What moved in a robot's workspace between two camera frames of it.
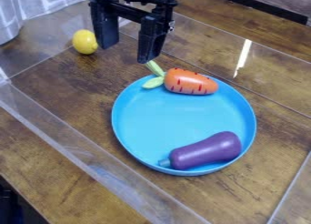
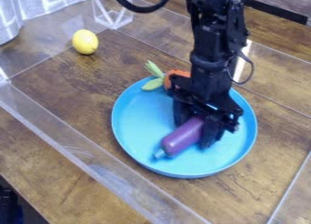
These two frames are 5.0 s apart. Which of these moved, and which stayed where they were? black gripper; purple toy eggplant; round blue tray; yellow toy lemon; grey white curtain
Moved: purple toy eggplant; black gripper
Stayed: yellow toy lemon; grey white curtain; round blue tray
